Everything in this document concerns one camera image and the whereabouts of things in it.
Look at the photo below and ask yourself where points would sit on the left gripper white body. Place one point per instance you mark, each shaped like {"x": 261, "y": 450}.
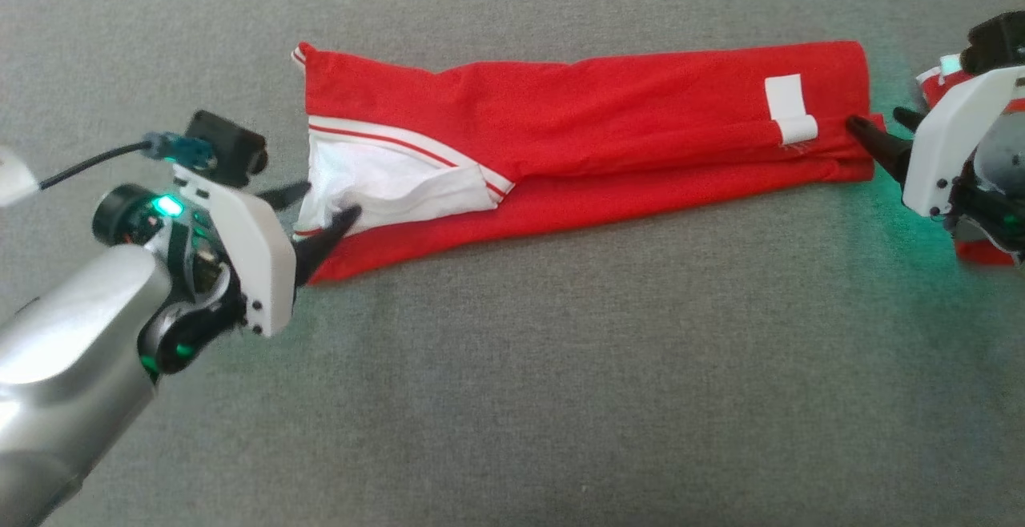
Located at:
{"x": 248, "y": 255}

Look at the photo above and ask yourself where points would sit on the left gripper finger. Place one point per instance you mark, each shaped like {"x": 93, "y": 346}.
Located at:
{"x": 320, "y": 243}
{"x": 284, "y": 195}

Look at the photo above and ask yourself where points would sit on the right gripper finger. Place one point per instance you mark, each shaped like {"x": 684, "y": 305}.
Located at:
{"x": 909, "y": 118}
{"x": 881, "y": 146}

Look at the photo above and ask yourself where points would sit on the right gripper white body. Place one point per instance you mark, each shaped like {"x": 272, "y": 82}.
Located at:
{"x": 953, "y": 150}

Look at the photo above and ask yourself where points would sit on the red shorts with white band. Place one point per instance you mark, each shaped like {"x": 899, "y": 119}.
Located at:
{"x": 989, "y": 253}

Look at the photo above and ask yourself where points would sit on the red Bulls jersey white sleeves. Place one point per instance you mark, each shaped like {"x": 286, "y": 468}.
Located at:
{"x": 608, "y": 118}

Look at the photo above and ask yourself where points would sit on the large grey fabric sofa seat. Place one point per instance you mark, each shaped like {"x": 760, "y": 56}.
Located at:
{"x": 560, "y": 399}

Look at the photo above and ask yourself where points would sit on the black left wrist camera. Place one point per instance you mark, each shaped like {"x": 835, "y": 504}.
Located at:
{"x": 228, "y": 146}

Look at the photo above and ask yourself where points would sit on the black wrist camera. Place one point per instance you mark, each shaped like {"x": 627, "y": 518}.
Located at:
{"x": 997, "y": 42}
{"x": 228, "y": 146}

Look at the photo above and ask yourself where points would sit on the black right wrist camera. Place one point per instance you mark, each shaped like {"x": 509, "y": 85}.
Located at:
{"x": 997, "y": 42}

